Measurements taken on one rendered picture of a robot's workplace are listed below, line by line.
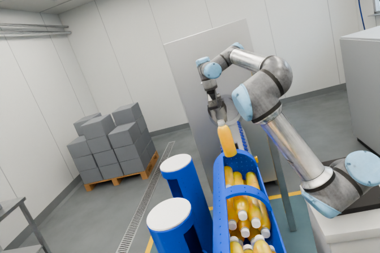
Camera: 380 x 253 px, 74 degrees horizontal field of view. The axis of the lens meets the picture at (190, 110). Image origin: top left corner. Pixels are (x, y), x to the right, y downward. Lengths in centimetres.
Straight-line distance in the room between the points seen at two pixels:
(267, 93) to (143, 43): 524
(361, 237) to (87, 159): 420
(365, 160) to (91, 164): 428
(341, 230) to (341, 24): 533
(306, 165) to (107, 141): 381
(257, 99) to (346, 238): 61
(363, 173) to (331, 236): 28
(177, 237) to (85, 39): 551
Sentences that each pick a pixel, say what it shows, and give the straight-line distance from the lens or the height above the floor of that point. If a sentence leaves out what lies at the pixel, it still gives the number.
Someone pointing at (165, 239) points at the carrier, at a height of 97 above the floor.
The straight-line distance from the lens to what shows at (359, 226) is 117.
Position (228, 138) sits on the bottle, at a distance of 138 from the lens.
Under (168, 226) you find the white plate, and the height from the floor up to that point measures 104.
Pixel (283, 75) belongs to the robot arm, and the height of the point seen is 175.
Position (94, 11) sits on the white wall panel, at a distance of 637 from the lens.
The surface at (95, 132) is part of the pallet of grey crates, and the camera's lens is 446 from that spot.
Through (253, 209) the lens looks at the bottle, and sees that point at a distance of 129.
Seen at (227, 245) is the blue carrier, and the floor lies 122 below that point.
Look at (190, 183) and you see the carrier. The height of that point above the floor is 87.
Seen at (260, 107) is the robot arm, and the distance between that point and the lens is 84.
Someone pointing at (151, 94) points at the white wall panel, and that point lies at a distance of 609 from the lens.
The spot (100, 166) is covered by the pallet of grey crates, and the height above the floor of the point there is 40.
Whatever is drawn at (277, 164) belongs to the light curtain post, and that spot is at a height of 73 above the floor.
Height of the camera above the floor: 194
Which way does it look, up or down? 15 degrees down
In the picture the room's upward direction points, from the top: 18 degrees counter-clockwise
